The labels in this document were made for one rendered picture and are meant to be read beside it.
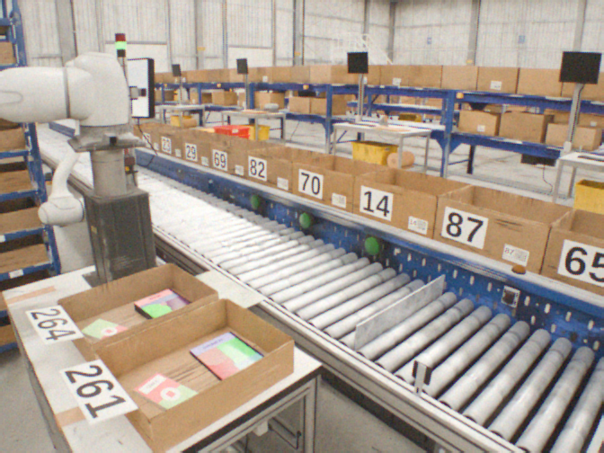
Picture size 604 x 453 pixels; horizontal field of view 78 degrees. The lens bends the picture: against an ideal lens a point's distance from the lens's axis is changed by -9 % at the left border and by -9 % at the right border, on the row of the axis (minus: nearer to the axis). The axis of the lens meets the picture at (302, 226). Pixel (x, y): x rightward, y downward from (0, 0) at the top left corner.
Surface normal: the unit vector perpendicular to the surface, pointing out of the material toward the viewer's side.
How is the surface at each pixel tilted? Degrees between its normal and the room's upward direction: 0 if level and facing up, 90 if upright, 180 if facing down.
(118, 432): 0
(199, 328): 89
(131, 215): 90
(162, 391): 0
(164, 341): 89
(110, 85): 89
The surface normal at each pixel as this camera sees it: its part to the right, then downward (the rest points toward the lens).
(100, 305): 0.73, 0.23
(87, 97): 0.47, 0.33
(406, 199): -0.73, 0.23
